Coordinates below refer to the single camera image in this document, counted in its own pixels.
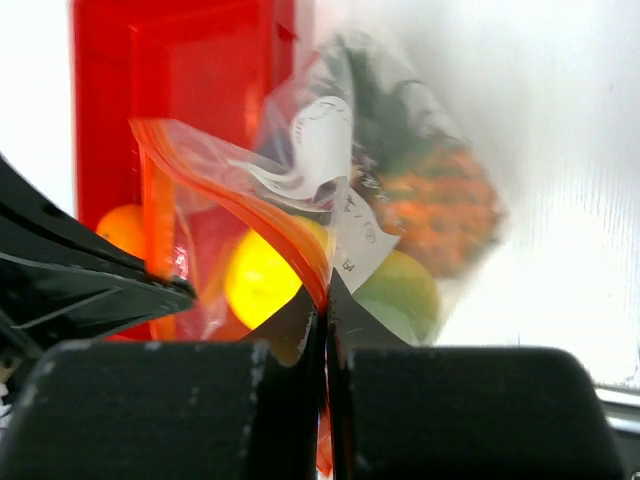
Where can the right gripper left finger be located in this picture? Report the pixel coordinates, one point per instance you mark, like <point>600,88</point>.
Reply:
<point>175,410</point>

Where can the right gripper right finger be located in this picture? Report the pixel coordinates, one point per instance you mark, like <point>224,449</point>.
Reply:
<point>403,412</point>

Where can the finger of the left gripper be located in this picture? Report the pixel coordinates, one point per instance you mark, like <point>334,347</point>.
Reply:
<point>60,281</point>

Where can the orange fruit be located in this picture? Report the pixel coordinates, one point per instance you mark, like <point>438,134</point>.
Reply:
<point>123,227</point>

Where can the green lime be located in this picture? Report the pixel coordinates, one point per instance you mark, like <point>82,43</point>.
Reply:
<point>403,296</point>

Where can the yellow pear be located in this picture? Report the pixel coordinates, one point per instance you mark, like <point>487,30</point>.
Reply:
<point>258,281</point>

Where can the clear zip top bag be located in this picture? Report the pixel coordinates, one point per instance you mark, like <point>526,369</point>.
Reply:
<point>294,187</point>

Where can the yellow pineapple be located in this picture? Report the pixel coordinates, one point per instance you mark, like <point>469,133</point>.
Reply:
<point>422,180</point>

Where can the red plastic tray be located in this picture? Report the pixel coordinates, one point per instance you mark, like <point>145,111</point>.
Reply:
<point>209,64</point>

